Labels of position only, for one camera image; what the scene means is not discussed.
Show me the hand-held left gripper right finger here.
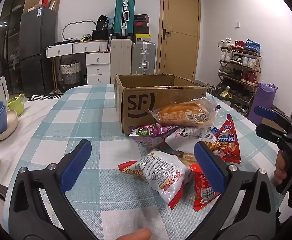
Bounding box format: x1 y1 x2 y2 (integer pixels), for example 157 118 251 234
186 141 283 240

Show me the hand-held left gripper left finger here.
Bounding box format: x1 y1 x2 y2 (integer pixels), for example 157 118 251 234
7 139 96 240

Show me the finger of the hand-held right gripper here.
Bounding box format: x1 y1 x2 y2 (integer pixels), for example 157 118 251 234
254 106 292 132
256 124 290 145

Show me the white red snack packet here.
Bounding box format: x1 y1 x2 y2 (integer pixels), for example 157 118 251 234
118 150 190 210

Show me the brown cardboard box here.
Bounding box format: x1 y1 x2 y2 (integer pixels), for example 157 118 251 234
114 74 208 135

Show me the person's right hand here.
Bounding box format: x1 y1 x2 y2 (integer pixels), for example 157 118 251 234
274 152 292 185

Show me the person's left hand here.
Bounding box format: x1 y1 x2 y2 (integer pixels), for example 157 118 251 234
116 227 152 240

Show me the small red snack packet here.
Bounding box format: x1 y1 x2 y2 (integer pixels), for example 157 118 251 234
190 164 222 212

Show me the red triangular snack packet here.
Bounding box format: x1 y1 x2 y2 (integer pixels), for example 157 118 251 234
211 114 242 164

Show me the silver white snack packet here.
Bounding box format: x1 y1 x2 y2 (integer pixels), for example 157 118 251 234
165 126 220 155

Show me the shoe rack with shoes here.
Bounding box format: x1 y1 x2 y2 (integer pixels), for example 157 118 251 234
217 38 262 115

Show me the pile of dark shoes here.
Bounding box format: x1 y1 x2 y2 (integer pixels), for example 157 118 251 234
206 85 222 95

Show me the orange bread packet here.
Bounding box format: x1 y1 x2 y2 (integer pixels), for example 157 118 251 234
149 97 220 127

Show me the purple snack packet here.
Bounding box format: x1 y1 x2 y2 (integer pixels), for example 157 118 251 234
128 124 179 148

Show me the striped rug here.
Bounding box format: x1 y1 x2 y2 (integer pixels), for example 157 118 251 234
29 94 64 102

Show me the green mug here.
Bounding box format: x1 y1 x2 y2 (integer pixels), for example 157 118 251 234
7 93 26 117

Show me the woven basket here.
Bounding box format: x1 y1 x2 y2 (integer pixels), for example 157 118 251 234
60 60 83 85

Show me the white drawer desk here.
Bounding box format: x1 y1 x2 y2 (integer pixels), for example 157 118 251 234
46 40 111 85

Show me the beige suitcase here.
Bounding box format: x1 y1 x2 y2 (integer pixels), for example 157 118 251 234
110 39 132 84

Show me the wooden door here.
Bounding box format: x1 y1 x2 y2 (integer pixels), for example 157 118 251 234
156 0 201 80

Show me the grey refrigerator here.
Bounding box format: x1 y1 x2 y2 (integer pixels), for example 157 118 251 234
19 6 57 97

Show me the silver suitcase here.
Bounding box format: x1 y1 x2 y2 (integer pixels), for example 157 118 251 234
132 41 156 75

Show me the black bag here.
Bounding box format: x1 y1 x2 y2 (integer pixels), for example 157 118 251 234
92 29 109 40

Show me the grey oval hoop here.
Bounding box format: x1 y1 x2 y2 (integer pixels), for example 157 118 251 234
62 20 98 40

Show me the dark glass cabinet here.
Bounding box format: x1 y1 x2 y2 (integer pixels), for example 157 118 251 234
0 0 34 98

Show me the yellow black shoe box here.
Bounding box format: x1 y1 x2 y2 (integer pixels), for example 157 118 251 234
133 33 153 42

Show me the teal suitcase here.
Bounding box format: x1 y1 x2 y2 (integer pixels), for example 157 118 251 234
114 0 136 39

